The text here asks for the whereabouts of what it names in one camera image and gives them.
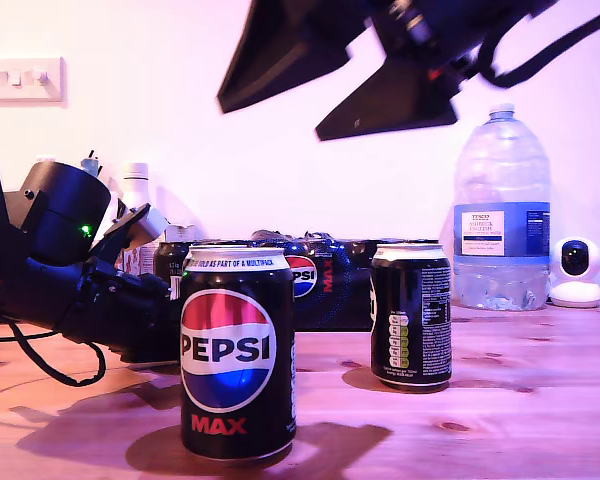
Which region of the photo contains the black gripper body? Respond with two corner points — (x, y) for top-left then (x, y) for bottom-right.
(78, 257), (183, 364)

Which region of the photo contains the black Pepsi Max can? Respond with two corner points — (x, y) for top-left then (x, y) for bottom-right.
(178, 246), (297, 462)
(188, 240), (255, 250)
(370, 243), (454, 392)

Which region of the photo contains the black Pepsi Max multipack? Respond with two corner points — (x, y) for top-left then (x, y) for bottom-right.
(153, 230), (444, 334)

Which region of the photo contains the small white cardboard box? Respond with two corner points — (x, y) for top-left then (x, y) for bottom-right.
(163, 222), (197, 247)

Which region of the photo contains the large clear water bottle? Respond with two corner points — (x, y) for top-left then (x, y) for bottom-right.
(452, 103), (552, 312)

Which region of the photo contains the white wall light switch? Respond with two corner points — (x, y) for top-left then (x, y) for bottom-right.
(0, 56), (67, 109)

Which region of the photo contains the small white round camera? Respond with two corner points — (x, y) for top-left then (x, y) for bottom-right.
(549, 237), (600, 310)

